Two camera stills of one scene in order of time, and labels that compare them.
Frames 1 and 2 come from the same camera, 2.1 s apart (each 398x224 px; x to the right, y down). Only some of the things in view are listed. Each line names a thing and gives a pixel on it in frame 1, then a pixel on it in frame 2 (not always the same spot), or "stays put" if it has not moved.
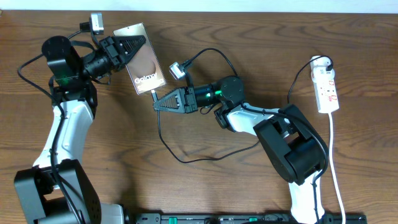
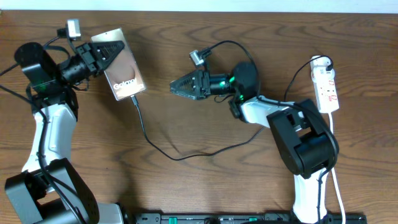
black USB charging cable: x=329 y=67 → x=232 y=144
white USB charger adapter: x=318 y=70 stays put
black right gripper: x=186 y=99 → x=199 y=86
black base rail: x=243 y=218 stays put
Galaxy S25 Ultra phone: x=143 y=66 → x=122 y=72
